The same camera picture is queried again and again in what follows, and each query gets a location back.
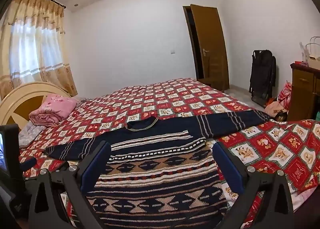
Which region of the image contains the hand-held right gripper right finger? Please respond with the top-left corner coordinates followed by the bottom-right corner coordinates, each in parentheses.
top-left (212, 141), bottom-right (295, 229)

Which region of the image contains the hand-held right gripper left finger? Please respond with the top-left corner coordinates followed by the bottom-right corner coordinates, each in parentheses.
top-left (28, 140), bottom-right (112, 229)

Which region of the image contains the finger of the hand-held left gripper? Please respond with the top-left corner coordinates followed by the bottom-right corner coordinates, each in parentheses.
top-left (20, 157), bottom-right (37, 171)

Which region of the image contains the navy patterned knit sweater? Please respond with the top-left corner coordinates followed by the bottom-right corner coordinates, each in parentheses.
top-left (42, 109), bottom-right (272, 229)

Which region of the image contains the grey crumpled cloth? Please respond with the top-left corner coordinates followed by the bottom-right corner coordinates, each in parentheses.
top-left (19, 121), bottom-right (43, 148)

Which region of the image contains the pink folded quilt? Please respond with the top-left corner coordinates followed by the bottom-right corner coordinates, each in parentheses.
top-left (29, 94), bottom-right (78, 127)

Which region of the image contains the cream wooden headboard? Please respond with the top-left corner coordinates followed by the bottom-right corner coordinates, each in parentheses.
top-left (0, 82), bottom-right (72, 129)

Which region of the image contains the pink cloth pile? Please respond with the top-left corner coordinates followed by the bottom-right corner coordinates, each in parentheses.
top-left (264, 101), bottom-right (288, 120)

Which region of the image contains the red checked printed bedspread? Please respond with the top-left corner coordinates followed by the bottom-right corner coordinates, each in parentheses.
top-left (19, 77), bottom-right (320, 229)

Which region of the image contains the red plaid cloth bundle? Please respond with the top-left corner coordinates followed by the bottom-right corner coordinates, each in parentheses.
top-left (277, 82), bottom-right (293, 107)

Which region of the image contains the black bag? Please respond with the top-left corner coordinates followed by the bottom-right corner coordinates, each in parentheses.
top-left (249, 49), bottom-right (277, 108)

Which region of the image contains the beige patterned curtain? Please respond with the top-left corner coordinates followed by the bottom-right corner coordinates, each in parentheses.
top-left (0, 0), bottom-right (78, 100)

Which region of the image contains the brown wooden door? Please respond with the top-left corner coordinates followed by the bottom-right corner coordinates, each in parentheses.
top-left (190, 4), bottom-right (230, 92)

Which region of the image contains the white paper bag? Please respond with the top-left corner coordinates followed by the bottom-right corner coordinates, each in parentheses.
top-left (299, 36), bottom-right (320, 70)

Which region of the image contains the brown door frame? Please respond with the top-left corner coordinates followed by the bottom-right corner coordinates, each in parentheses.
top-left (182, 6), bottom-right (200, 82)

